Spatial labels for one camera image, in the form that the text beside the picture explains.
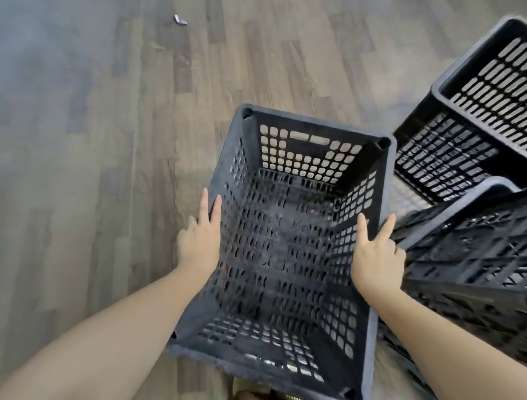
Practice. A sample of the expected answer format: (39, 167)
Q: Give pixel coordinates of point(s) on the person's left hand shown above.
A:
(199, 245)

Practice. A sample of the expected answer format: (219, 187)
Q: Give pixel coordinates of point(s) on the person's tan clothing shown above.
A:
(249, 390)

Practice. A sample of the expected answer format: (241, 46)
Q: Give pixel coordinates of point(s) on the black slotted plastic crate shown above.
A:
(457, 144)

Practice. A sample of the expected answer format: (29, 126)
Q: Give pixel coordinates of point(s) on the person's left forearm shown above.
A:
(107, 342)

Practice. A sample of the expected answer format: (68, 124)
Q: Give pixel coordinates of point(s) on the person's left thumb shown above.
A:
(216, 212)

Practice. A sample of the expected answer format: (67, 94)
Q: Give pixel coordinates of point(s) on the person's right hand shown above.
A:
(376, 266)

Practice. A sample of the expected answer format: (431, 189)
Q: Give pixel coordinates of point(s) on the black perforated plastic crate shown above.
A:
(288, 247)

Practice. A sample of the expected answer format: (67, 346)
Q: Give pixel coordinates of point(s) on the black lattice plastic crate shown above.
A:
(465, 263)

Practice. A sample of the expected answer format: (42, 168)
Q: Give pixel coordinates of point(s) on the person's right thumb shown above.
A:
(362, 228)

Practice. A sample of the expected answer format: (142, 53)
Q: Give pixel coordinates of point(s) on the small silver scrap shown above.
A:
(180, 20)

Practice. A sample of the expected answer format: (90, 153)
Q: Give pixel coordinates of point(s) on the person's right forearm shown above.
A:
(436, 350)

